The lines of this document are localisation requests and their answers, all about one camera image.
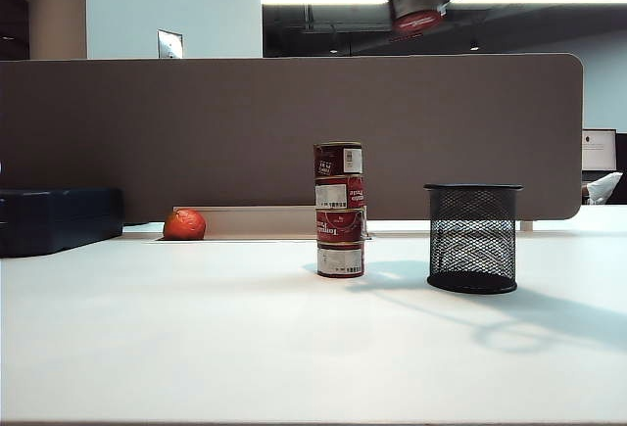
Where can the red can wide white label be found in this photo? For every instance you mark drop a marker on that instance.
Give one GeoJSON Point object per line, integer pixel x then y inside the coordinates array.
{"type": "Point", "coordinates": [416, 7]}

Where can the red can small white label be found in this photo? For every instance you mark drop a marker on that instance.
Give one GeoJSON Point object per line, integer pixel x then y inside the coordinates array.
{"type": "Point", "coordinates": [335, 159]}

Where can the red can Paste print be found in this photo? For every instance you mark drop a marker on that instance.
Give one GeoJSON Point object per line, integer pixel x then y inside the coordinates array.
{"type": "Point", "coordinates": [338, 194]}

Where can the red can Tomato print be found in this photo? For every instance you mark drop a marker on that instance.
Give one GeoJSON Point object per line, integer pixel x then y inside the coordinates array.
{"type": "Point", "coordinates": [340, 225]}

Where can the red can barcode label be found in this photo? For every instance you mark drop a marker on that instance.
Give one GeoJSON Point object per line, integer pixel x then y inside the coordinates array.
{"type": "Point", "coordinates": [340, 261]}

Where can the white computer monitor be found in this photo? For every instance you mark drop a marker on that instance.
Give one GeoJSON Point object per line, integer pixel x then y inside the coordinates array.
{"type": "Point", "coordinates": [598, 149]}

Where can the person in white shirt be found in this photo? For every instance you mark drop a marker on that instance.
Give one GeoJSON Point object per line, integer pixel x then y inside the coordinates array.
{"type": "Point", "coordinates": [605, 188]}

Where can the brown desk partition panel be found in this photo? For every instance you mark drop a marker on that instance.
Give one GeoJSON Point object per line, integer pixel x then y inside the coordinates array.
{"type": "Point", "coordinates": [196, 127]}

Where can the black mesh pen holder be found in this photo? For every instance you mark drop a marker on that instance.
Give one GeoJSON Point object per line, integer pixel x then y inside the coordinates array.
{"type": "Point", "coordinates": [472, 240]}

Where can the orange fruit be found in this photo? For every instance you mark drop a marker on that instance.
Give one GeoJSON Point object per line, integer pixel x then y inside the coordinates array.
{"type": "Point", "coordinates": [184, 224]}

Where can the dark blue box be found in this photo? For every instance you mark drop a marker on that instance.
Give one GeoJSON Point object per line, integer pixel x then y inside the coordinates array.
{"type": "Point", "coordinates": [54, 220]}

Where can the metal wall plate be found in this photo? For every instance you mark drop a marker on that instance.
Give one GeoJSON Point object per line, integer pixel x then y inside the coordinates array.
{"type": "Point", "coordinates": [170, 44]}

